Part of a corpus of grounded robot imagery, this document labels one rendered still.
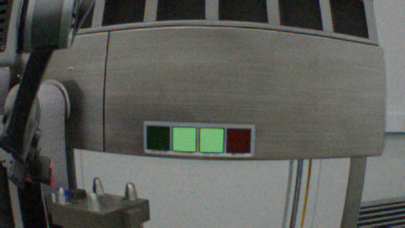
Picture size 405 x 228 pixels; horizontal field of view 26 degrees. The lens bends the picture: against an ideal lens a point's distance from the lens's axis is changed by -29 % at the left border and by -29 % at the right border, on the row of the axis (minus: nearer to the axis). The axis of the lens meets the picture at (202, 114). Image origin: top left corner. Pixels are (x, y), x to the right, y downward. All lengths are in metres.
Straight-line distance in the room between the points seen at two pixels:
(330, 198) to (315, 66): 2.42
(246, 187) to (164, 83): 2.40
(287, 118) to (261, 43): 0.18
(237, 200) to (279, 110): 2.45
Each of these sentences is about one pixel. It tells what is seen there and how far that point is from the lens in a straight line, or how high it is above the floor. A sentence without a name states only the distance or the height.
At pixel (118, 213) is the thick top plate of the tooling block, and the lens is 2.41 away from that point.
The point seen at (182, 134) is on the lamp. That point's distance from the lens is 2.58.
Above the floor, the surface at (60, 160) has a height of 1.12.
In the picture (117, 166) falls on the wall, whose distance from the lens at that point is 5.10.
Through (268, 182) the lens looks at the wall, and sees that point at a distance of 4.93.
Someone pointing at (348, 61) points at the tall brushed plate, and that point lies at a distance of 2.51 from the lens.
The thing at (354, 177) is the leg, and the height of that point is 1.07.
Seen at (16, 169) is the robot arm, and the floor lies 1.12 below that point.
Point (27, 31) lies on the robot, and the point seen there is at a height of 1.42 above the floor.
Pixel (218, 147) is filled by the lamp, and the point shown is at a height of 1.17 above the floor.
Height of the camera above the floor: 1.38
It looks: 3 degrees down
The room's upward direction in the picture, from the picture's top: 1 degrees clockwise
